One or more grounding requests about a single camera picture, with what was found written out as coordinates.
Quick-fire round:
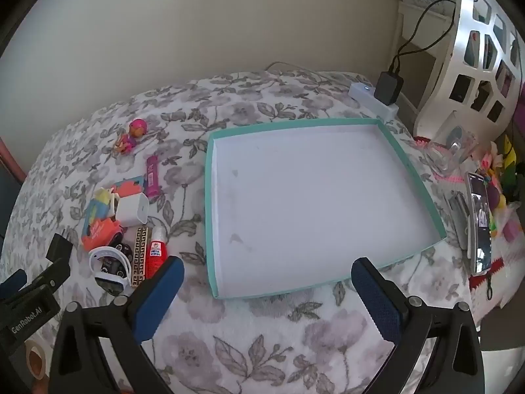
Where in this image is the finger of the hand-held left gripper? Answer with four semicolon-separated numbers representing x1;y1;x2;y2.
0;270;28;297
0;258;72;309

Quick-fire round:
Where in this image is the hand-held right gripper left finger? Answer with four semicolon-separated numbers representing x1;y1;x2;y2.
48;255;185;394

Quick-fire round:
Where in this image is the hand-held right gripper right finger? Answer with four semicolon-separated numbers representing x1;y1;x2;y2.
350;257;493;394

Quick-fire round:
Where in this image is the red glue bottle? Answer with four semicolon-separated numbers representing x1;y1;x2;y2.
145;227;170;280

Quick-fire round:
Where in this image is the white wristband watch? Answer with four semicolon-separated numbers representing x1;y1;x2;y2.
88;246;133;296

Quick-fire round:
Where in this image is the black toy car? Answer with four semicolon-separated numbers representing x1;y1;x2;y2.
96;243;133;292

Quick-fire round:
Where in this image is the blue orange yellow toy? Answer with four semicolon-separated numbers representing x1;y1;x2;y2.
80;189;124;252

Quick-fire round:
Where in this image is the white cube charger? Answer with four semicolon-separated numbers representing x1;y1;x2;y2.
116;192;150;227

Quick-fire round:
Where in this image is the orange blue foam puzzle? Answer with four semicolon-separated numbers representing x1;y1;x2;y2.
110;176;147;200

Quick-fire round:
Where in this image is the magenta rectangular lighter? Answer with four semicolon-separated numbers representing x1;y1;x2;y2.
145;155;162;198

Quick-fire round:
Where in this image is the teal white shallow box tray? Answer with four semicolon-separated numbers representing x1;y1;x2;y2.
204;117;448;300

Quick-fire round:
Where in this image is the person's left hand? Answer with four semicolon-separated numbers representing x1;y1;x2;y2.
25;380;56;394

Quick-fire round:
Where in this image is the beige tape roll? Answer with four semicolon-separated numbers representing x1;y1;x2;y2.
24;339;47;382

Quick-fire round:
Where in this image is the dark blue panel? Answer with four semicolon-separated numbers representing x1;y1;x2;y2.
0;160;21;239

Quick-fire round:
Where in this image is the grey floral blanket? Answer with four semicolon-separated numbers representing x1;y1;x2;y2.
0;70;472;394

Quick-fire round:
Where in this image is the grey phone stand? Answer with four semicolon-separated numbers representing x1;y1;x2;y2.
447;191;470;251

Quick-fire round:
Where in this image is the pink board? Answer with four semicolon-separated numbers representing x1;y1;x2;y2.
0;137;27;183

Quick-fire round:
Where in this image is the smartphone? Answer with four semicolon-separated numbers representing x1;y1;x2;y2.
465;171;493;276

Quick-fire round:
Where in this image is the pink toy doll figure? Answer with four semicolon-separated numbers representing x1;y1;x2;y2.
114;118;150;152

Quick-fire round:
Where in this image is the clear glass cup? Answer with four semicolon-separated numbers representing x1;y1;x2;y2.
427;111;480;177

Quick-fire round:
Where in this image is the pile of colourful toys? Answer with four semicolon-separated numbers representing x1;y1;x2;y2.
476;131;525;247

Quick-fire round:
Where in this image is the white power strip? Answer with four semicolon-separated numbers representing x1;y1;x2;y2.
348;83;399;119

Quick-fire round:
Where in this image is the black plugged charger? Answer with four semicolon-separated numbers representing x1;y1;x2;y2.
376;71;405;106

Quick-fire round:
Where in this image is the white cutout shelf panel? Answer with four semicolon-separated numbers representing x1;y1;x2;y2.
412;0;525;140

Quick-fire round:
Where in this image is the grey cable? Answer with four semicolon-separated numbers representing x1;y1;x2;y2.
264;61;329;75

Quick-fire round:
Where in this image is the black cable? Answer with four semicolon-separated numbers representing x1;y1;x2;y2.
389;0;458;75

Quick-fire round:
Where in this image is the white wooden frame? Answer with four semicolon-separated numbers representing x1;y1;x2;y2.
396;0;456;116

